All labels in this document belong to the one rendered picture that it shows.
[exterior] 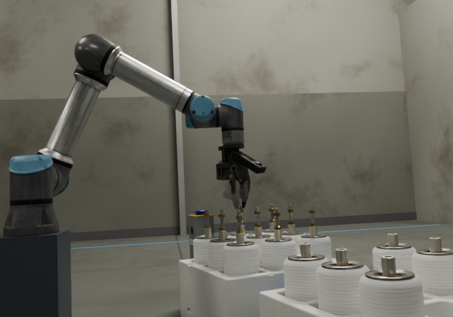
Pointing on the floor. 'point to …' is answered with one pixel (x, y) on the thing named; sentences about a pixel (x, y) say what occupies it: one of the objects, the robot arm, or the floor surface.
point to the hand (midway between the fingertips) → (241, 204)
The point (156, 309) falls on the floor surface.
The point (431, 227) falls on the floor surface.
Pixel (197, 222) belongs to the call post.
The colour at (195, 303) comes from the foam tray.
